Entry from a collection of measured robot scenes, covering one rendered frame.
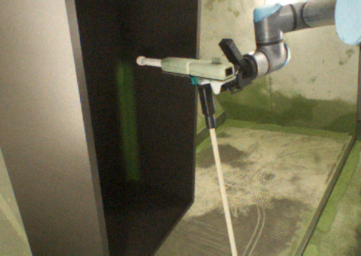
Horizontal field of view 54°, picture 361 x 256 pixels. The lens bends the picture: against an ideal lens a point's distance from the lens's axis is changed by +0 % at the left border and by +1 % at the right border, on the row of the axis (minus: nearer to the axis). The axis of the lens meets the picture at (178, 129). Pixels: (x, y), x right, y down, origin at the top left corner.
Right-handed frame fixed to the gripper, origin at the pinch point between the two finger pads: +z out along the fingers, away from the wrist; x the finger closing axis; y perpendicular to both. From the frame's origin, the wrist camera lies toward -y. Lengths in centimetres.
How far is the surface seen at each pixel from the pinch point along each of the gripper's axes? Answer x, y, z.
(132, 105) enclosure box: 52, 19, -2
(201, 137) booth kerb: 137, 98, -98
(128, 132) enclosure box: 58, 33, 1
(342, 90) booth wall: 56, 67, -172
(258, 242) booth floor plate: 27, 107, -43
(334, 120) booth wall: 61, 92, -170
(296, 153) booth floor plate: 66, 105, -130
